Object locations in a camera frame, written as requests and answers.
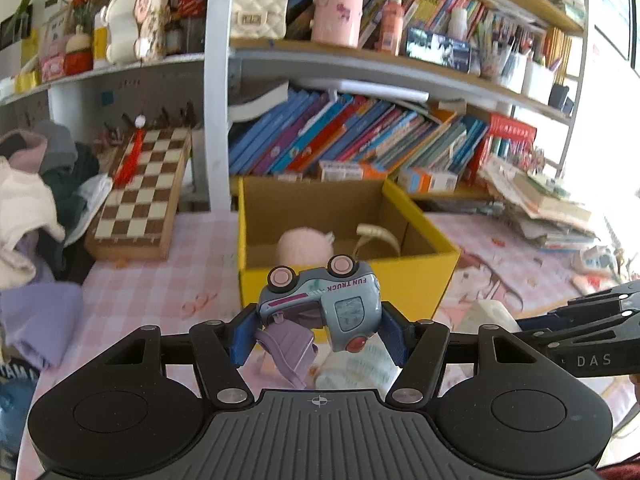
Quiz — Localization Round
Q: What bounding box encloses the pink fluffy ball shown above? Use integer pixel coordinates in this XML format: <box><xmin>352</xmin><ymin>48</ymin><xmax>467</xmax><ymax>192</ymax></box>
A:
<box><xmin>276</xmin><ymin>227</ymin><xmax>335</xmax><ymax>267</ymax></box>

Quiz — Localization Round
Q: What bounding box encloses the row of orange spine books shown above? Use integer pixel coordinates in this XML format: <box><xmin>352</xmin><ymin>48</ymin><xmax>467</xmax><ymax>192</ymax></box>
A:
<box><xmin>544</xmin><ymin>24</ymin><xmax>574</xmax><ymax>87</ymax></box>

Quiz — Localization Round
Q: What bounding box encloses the white light bar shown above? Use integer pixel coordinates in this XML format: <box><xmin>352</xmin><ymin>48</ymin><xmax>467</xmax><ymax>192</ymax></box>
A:
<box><xmin>299</xmin><ymin>79</ymin><xmax>431</xmax><ymax>104</ymax></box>

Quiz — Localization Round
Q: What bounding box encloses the purple garment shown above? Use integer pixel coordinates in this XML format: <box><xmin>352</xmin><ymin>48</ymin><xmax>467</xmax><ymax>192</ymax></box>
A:
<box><xmin>0</xmin><ymin>280</ymin><xmax>84</xmax><ymax>372</ymax></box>

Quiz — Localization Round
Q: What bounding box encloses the red printed box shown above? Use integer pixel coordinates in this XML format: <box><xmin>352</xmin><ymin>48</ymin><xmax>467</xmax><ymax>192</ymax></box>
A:
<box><xmin>486</xmin><ymin>114</ymin><xmax>537</xmax><ymax>162</ymax></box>

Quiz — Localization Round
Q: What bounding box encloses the white thick book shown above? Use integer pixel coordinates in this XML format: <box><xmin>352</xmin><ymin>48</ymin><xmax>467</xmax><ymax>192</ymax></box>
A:
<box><xmin>229</xmin><ymin>80</ymin><xmax>290</xmax><ymax>124</ymax></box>

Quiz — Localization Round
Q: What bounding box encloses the white soft packet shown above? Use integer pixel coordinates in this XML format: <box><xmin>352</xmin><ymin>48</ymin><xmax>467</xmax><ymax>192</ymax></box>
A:
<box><xmin>459</xmin><ymin>299</ymin><xmax>519</xmax><ymax>334</ymax></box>

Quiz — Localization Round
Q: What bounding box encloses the row of colourful picture books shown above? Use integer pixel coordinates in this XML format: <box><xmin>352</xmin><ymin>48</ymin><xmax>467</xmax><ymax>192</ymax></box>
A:
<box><xmin>282</xmin><ymin>0</ymin><xmax>501</xmax><ymax>53</ymax></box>

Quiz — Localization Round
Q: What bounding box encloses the white pen holder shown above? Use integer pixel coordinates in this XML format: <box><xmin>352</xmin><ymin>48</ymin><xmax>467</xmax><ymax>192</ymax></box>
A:
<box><xmin>521</xmin><ymin>59</ymin><xmax>556</xmax><ymax>104</ymax></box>

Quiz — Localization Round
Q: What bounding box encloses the orange bottle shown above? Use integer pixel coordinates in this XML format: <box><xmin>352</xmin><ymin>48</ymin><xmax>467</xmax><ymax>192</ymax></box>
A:
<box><xmin>379</xmin><ymin>0</ymin><xmax>405</xmax><ymax>56</ymax></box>

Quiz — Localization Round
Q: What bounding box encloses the clear pen holder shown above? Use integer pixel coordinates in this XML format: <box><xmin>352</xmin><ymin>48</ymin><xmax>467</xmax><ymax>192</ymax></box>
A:
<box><xmin>499</xmin><ymin>49</ymin><xmax>527</xmax><ymax>94</ymax></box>

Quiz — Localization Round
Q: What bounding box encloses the wooden chessboard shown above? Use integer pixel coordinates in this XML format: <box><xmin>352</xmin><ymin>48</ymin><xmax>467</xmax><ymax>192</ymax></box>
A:
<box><xmin>84</xmin><ymin>127</ymin><xmax>194</xmax><ymax>261</ymax></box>

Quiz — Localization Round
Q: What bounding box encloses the beige curved toy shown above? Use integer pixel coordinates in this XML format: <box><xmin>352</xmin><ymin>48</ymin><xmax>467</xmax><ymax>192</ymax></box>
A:
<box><xmin>355</xmin><ymin>223</ymin><xmax>401</xmax><ymax>257</ymax></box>

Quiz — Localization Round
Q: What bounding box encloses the row of leaning books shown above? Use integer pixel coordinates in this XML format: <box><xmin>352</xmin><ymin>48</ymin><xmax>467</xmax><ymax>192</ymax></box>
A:
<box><xmin>229</xmin><ymin>87</ymin><xmax>491</xmax><ymax>183</ymax></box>

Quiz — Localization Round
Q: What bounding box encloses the white shelf unit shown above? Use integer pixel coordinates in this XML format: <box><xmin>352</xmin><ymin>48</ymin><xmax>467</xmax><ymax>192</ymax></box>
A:
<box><xmin>0</xmin><ymin>0</ymin><xmax>592</xmax><ymax>213</ymax></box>

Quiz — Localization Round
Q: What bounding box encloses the stack of papers and books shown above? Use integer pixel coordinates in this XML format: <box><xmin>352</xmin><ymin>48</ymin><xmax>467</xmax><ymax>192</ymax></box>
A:
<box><xmin>476</xmin><ymin>154</ymin><xmax>602</xmax><ymax>252</ymax></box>

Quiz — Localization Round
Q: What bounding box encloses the yellow cardboard box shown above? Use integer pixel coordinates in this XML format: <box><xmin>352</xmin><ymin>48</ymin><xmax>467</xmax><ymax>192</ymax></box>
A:
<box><xmin>236</xmin><ymin>176</ymin><xmax>462</xmax><ymax>319</ymax></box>

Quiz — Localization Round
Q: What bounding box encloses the purple toy backpack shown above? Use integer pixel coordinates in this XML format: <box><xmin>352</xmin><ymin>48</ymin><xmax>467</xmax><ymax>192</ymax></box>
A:
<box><xmin>254</xmin><ymin>322</ymin><xmax>319</xmax><ymax>389</ymax></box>

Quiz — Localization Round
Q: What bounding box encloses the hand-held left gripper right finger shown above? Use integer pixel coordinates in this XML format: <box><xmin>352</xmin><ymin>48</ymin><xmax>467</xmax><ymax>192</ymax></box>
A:
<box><xmin>380</xmin><ymin>301</ymin><xmax>548</xmax><ymax>407</ymax></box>

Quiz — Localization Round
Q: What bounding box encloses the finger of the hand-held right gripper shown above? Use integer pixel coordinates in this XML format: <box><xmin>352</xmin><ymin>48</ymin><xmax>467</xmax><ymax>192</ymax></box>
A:
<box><xmin>515</xmin><ymin>309</ymin><xmax>640</xmax><ymax>349</ymax></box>
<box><xmin>568</xmin><ymin>281</ymin><xmax>640</xmax><ymax>314</ymax></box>

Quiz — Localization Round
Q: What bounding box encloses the pink white hanging ornament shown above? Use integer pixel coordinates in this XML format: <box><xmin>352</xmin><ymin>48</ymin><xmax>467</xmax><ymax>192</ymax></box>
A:
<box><xmin>133</xmin><ymin>0</ymin><xmax>171</xmax><ymax>61</ymax></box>

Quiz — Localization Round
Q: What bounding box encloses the white plush toy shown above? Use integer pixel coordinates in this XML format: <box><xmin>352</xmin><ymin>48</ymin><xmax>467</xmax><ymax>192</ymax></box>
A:
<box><xmin>99</xmin><ymin>0</ymin><xmax>146</xmax><ymax>66</ymax></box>

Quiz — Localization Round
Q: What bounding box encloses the pink checkered desk mat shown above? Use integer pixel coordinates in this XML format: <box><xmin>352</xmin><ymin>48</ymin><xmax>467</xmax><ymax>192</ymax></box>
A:
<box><xmin>20</xmin><ymin>209</ymin><xmax>640</xmax><ymax>461</ymax></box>

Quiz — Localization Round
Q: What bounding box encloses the orange white small box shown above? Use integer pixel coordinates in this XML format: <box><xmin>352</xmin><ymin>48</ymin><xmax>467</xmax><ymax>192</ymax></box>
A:
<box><xmin>319</xmin><ymin>159</ymin><xmax>387</xmax><ymax>182</ymax></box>
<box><xmin>399</xmin><ymin>167</ymin><xmax>459</xmax><ymax>194</ymax></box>

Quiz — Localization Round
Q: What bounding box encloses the black box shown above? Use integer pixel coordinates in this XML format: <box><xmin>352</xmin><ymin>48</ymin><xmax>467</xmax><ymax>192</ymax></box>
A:
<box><xmin>549</xmin><ymin>84</ymin><xmax>576</xmax><ymax>114</ymax></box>

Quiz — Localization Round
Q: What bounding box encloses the red tassel ornament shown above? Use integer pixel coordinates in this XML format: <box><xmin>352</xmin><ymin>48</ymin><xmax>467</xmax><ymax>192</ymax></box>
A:
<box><xmin>113</xmin><ymin>114</ymin><xmax>147</xmax><ymax>186</ymax></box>

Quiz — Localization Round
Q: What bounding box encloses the light blue toy car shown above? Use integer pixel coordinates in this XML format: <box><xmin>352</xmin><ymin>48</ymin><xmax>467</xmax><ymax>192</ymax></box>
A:
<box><xmin>257</xmin><ymin>254</ymin><xmax>384</xmax><ymax>354</ymax></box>

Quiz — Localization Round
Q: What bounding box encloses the pile of dark clothes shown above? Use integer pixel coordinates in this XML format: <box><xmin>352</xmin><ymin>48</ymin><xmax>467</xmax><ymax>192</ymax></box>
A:
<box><xmin>0</xmin><ymin>120</ymin><xmax>114</xmax><ymax>283</ymax></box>

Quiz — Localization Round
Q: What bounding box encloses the pink cylinder holder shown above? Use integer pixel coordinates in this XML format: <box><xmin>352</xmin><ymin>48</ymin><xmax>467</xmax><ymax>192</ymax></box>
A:
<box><xmin>310</xmin><ymin>0</ymin><xmax>366</xmax><ymax>49</ymax></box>

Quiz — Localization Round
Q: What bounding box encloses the white quilted pearl handbag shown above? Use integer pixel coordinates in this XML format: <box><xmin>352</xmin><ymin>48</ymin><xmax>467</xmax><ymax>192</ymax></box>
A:
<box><xmin>229</xmin><ymin>0</ymin><xmax>289</xmax><ymax>40</ymax></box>

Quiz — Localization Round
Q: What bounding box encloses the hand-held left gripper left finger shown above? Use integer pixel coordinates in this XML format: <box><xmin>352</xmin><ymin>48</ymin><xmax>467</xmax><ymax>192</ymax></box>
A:
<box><xmin>96</xmin><ymin>304</ymin><xmax>261</xmax><ymax>407</ymax></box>

